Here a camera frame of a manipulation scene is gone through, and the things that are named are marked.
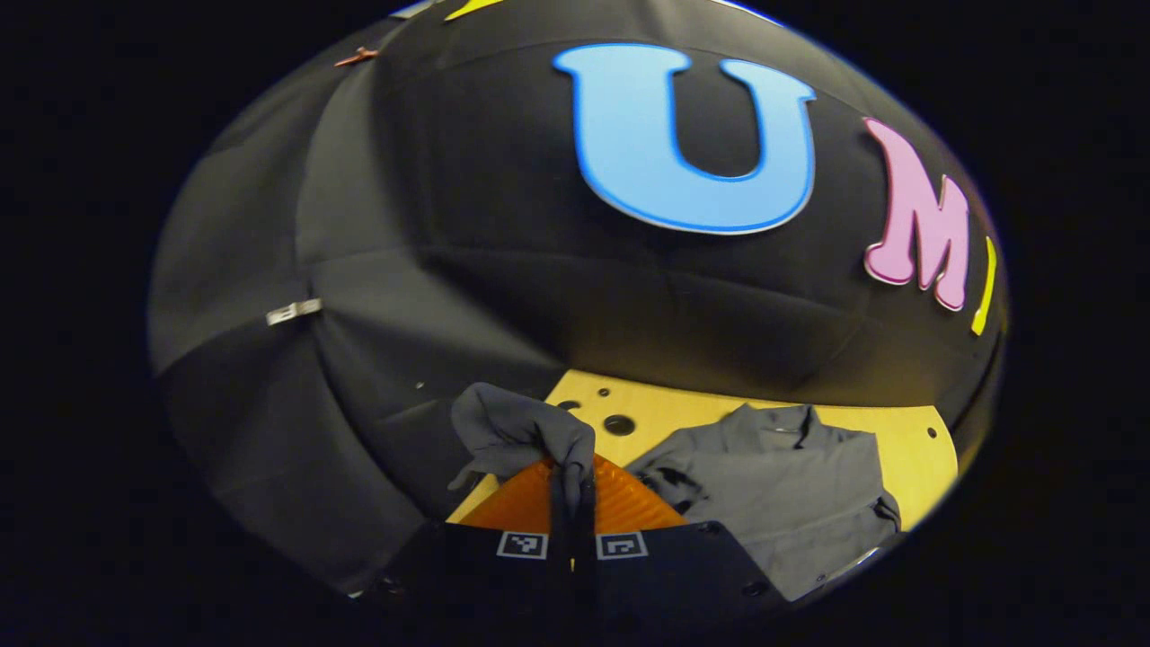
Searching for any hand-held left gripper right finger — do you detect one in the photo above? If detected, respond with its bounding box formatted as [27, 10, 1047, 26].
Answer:
[575, 454, 792, 621]

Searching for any white cloth clip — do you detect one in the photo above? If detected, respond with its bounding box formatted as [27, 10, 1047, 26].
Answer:
[266, 298, 323, 326]

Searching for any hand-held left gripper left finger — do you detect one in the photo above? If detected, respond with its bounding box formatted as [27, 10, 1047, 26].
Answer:
[359, 456, 576, 621]

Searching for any black backdrop cloth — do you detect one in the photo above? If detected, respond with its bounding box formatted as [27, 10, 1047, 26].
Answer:
[148, 0, 1009, 594]

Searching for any grey long-sleeved collared shirt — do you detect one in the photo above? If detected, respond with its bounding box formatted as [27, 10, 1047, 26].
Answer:
[447, 382, 904, 601]

